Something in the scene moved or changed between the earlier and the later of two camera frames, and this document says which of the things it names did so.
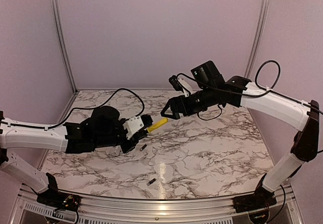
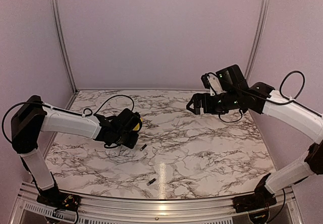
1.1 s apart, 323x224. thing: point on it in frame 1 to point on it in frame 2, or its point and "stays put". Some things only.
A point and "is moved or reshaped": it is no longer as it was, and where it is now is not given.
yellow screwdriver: x=157 y=125 is moved or reshaped
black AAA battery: x=143 y=147 stays put
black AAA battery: x=151 y=181 stays put
